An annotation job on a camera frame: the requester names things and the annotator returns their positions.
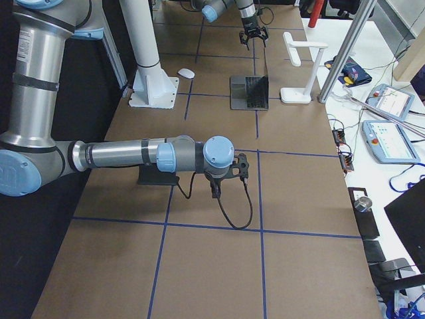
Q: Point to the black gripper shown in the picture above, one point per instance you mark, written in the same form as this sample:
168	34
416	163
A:
250	24

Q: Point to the silver laptop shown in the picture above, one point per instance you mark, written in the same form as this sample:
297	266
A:
250	92

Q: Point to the white computer mouse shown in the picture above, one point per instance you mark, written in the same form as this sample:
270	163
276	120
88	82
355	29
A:
186	73

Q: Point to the black mouse pad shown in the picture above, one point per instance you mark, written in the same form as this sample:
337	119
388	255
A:
150	175

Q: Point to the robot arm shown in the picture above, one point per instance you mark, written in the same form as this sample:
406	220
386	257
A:
213	9
30	158

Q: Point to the red cylinder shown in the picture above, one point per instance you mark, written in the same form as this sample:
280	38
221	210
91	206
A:
314	16

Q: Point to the dark blue pouch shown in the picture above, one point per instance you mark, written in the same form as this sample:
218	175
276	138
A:
353	74

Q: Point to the upper teach pendant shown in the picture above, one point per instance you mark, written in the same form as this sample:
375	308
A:
392	101

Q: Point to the teach pendant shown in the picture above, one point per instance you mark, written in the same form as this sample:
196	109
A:
388	142
392	101

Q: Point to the lower teach pendant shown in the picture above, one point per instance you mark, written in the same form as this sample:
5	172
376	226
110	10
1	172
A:
388	142

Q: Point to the steel cup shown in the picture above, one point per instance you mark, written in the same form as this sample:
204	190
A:
363	204

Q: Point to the aluminium frame post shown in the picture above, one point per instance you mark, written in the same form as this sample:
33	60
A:
357	24

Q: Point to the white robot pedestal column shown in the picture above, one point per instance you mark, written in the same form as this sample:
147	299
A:
152	87

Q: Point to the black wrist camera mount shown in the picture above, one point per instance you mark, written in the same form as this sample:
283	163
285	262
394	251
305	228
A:
238	168

